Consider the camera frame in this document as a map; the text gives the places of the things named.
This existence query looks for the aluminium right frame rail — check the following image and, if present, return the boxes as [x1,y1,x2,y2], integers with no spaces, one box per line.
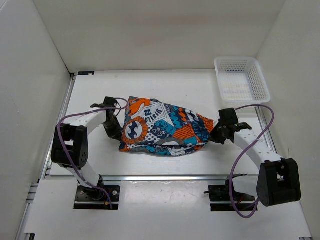
[254,104,313,240]

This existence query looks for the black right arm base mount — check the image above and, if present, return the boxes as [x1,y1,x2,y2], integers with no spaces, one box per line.
[204,183,259,213]

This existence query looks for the aluminium left frame rail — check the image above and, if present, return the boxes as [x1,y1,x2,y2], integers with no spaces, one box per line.
[14,71,77,240]

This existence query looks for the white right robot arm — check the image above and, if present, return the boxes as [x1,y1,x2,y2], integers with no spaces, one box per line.
[210,108,301,207]

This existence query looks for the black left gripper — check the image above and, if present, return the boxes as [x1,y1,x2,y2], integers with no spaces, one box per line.
[102,115,124,141]

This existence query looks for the colourful patterned shorts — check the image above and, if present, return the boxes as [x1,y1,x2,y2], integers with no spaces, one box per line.
[119,96,215,157]

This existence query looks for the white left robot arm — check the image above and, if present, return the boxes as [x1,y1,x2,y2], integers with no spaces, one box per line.
[51,96,126,200]

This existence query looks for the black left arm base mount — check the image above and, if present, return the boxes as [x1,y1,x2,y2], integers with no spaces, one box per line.
[73,185,121,211]

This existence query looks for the white perforated plastic basket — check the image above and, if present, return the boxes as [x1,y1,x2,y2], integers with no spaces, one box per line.
[214,56,271,105]

